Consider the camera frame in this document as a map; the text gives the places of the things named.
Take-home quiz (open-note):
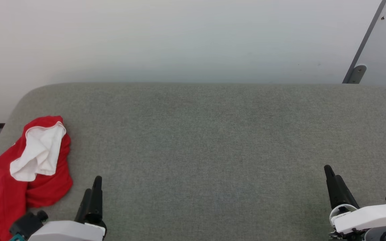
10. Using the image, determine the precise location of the grey metal post bracket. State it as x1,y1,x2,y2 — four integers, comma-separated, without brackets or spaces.
347,65,367,84

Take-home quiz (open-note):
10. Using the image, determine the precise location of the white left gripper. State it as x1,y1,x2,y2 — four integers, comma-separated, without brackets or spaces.
28,176,106,241

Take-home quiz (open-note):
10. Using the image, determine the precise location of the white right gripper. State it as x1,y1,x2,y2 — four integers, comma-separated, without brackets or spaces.
324,165,386,241

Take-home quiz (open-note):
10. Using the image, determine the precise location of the grey metal wall bracket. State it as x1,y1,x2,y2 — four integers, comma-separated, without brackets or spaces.
342,0,386,84

